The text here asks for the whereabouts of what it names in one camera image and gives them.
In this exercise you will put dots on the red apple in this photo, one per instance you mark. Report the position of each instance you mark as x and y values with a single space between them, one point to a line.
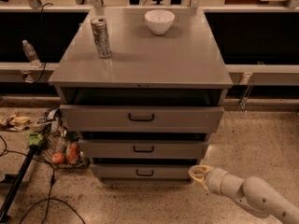
58 158

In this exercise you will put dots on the white ceramic bowl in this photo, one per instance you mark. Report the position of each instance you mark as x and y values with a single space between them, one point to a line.
159 21

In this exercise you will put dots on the grey bottom drawer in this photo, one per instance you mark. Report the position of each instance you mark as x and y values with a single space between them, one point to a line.
105 171

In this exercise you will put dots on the grey top drawer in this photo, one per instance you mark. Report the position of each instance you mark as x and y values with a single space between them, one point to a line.
141 119

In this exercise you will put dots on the silver drink can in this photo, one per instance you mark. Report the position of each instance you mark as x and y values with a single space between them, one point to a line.
100 36

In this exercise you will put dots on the green sponge on pole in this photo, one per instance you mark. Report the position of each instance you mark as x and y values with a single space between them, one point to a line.
35 139

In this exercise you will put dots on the orange snack bag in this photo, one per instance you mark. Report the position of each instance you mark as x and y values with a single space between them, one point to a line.
72 153

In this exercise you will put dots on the clear plastic water bottle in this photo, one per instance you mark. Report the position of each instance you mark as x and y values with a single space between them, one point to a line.
31 54

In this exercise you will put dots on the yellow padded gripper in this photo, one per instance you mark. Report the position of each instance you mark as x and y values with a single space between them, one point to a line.
215 180

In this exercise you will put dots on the metal wall bracket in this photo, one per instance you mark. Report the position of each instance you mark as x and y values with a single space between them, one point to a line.
245 81

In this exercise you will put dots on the grey drawer cabinet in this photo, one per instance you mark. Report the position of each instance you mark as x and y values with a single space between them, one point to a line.
182 68

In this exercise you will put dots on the grey drawer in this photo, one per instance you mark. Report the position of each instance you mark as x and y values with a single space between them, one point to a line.
105 171
143 149
141 119

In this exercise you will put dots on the wire basket with food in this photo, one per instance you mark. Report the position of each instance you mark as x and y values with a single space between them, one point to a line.
57 138

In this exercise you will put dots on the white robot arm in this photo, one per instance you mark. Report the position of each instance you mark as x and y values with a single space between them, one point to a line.
252 194

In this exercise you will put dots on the crumpled snack wrappers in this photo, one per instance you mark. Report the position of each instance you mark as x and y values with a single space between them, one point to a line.
14 123

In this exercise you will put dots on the black pole stand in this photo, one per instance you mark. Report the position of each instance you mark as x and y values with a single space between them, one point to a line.
16 184

